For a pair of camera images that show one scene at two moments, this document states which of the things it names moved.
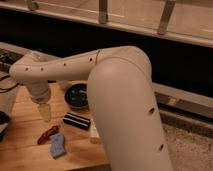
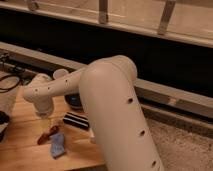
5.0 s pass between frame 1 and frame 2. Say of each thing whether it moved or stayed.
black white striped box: stayed
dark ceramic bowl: stayed
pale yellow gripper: moved
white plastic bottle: stayed
